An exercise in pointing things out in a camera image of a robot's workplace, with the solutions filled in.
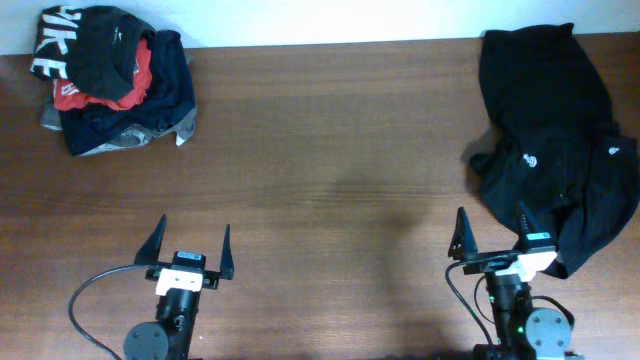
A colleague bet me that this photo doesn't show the black t-shirt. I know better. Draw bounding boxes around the black t-shirt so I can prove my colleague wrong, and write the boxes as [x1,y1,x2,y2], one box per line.
[470,23,639,279]

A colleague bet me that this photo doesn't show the black Nike shirt on pile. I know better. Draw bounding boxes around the black Nike shirt on pile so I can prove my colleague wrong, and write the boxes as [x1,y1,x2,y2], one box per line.
[30,5,155,102]

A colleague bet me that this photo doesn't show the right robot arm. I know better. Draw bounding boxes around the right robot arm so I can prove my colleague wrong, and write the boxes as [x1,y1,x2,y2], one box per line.
[444,203,582,360]

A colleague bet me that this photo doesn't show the grey shirt under pile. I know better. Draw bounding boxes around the grey shirt under pile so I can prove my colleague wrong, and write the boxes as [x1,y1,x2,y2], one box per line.
[40,42,198,156]

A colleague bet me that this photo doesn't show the navy blue shirt in pile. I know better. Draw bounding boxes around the navy blue shirt in pile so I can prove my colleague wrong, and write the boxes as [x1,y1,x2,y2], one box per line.
[60,30,197,156]

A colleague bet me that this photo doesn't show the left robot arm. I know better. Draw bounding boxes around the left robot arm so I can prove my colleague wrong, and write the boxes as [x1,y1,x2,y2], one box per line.
[123,216,235,360]

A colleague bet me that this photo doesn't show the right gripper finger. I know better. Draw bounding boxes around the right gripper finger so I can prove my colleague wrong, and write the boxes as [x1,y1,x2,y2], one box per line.
[515,202,555,253]
[448,207,478,260]

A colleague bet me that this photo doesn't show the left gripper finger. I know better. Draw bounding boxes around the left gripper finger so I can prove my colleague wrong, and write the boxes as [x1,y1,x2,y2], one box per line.
[134,214,167,265]
[219,225,235,280]

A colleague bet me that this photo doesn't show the red shirt in pile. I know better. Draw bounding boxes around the red shirt in pile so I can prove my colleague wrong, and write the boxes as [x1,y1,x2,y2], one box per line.
[53,38,152,111]

